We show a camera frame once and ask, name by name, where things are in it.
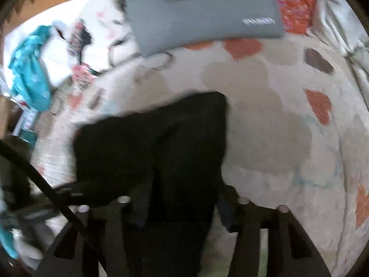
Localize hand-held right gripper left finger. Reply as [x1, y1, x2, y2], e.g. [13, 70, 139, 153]
[33, 179, 153, 277]

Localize teal patterned cloth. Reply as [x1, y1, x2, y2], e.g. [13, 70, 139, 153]
[8, 25, 54, 112]

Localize grey laptop bag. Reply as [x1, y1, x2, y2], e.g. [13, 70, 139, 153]
[118, 0, 286, 57]

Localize cream printed cushion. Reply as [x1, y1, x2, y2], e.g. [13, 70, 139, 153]
[62, 0, 145, 85]

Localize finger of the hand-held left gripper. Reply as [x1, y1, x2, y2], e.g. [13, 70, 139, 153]
[52, 181, 88, 206]

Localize heart-printed blanket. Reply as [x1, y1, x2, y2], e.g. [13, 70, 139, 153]
[29, 33, 369, 277]

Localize teal box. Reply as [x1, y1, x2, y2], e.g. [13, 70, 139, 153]
[17, 112, 39, 145]

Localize black pants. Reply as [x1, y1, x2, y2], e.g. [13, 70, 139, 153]
[73, 91, 229, 277]

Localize black cable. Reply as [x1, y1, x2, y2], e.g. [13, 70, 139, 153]
[0, 140, 108, 277]

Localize red floral cushion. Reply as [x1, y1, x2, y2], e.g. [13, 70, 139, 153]
[267, 0, 325, 35]

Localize white crumpled sheet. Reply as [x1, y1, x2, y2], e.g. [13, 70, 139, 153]
[307, 0, 369, 105]

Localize white pillow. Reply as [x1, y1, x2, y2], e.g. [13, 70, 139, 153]
[6, 0, 96, 89]

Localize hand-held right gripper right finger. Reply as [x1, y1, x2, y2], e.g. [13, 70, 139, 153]
[217, 185, 332, 277]

